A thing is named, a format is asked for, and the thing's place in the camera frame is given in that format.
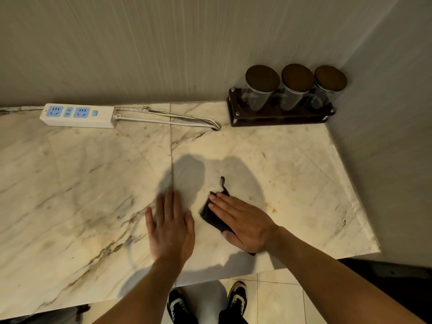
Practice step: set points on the person's left hand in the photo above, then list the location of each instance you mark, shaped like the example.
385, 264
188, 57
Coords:
172, 236

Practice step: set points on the person's right hand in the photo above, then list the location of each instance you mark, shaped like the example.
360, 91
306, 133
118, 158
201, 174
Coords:
249, 226

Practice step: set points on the dark cloth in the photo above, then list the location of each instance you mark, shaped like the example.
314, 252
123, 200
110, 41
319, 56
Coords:
212, 217

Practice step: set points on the person's right forearm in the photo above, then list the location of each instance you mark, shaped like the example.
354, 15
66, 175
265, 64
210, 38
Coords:
337, 286

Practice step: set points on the person's left forearm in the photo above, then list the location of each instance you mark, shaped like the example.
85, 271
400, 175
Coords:
148, 296

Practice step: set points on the person's left black shoe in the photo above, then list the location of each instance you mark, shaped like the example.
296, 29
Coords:
177, 305

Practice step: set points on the person's black shoe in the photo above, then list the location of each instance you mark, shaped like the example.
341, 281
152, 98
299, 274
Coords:
238, 296
177, 305

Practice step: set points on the person's right black shoe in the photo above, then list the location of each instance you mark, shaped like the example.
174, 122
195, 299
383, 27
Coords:
238, 296

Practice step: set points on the person's dark trousers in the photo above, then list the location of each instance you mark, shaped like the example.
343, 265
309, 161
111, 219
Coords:
233, 318

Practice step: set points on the white marble countertop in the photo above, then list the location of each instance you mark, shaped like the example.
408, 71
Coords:
84, 185

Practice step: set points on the dark wooden jar rack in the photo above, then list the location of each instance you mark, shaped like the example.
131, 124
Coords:
276, 116

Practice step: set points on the white power strip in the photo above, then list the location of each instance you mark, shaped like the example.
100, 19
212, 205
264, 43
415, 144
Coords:
101, 118

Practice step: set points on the glass jar with wooden lid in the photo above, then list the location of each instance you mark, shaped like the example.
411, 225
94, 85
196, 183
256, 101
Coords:
262, 79
297, 77
330, 78

